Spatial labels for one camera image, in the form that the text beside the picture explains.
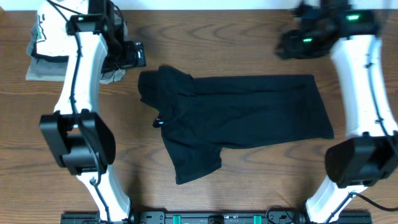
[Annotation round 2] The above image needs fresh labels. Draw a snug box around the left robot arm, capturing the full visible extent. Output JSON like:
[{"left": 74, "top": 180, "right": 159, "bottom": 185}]
[{"left": 40, "top": 11, "right": 146, "bottom": 223}]

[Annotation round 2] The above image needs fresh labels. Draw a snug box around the red and black folded garment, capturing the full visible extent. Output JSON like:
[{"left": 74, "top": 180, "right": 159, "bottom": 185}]
[{"left": 30, "top": 47, "right": 68, "bottom": 63}]

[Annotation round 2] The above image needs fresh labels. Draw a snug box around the black t-shirt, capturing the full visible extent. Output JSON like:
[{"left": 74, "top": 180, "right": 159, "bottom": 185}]
[{"left": 138, "top": 66, "right": 334, "bottom": 185}]

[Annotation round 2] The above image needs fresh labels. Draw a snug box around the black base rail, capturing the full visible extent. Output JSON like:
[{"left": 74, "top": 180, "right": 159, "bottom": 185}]
[{"left": 60, "top": 209, "right": 373, "bottom": 224}]

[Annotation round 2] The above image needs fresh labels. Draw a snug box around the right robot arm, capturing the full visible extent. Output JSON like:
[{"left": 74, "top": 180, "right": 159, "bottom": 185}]
[{"left": 277, "top": 4, "right": 397, "bottom": 223}]

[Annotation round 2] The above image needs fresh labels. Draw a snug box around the grey folded garment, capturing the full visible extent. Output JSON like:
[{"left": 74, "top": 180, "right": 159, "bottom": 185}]
[{"left": 25, "top": 14, "right": 129, "bottom": 81}]

